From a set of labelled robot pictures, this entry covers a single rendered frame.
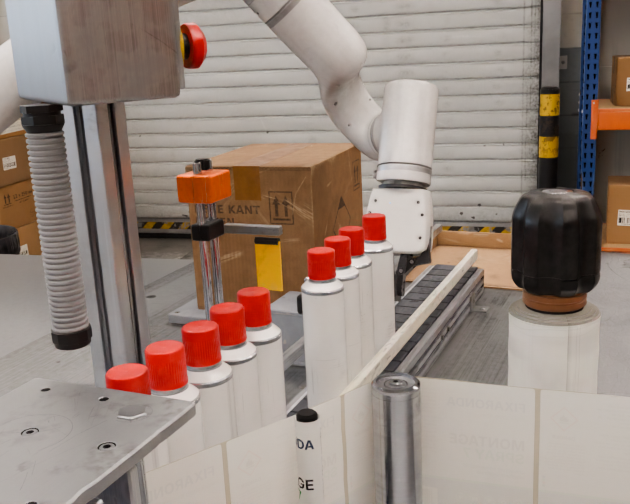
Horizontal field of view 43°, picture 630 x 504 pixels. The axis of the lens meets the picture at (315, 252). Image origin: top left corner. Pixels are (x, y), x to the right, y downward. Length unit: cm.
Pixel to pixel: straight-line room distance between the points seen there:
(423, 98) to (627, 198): 340
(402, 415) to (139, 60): 34
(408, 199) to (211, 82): 440
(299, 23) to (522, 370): 61
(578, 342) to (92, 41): 50
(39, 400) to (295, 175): 96
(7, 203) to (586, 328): 413
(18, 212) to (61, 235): 407
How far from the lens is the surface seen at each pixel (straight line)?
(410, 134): 122
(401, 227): 121
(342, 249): 99
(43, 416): 45
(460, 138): 516
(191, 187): 85
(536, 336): 78
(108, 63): 65
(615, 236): 462
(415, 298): 142
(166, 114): 571
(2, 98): 130
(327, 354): 97
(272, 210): 140
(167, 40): 67
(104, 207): 81
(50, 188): 70
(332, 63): 119
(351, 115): 130
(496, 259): 183
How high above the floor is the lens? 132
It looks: 15 degrees down
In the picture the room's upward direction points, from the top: 3 degrees counter-clockwise
